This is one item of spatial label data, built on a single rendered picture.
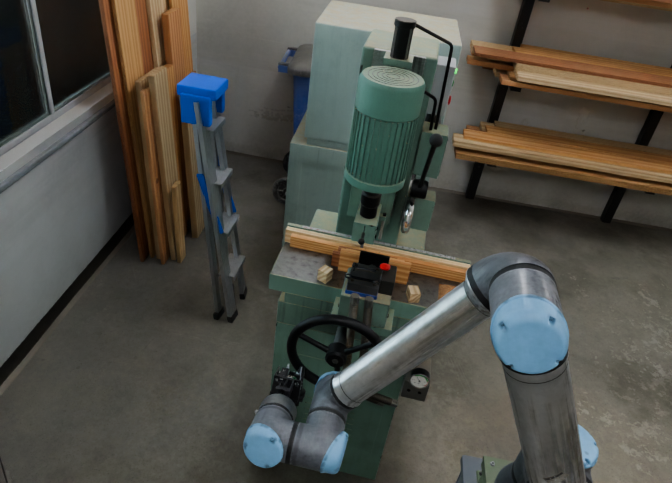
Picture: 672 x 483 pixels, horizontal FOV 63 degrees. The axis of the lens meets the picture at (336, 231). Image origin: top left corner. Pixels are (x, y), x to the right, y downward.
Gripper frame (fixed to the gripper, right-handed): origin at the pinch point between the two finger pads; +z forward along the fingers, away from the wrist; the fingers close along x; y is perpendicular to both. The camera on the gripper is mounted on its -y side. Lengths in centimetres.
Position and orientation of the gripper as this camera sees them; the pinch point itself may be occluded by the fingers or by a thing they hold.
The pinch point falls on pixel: (294, 377)
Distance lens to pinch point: 159.5
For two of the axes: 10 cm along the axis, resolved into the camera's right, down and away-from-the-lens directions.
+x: -9.8, -2.0, 0.8
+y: 1.8, -9.5, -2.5
